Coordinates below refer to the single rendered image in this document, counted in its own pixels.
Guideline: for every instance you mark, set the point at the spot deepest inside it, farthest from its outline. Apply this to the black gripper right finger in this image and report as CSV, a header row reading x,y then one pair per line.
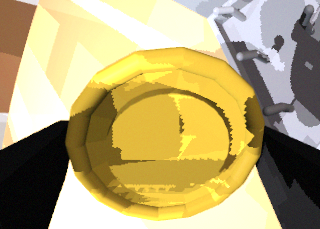
x,y
290,172

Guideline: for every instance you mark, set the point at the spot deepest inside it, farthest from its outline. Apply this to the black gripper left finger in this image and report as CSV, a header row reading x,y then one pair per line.
x,y
32,173

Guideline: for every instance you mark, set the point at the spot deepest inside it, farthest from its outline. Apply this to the yellow plate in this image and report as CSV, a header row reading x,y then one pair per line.
x,y
165,133

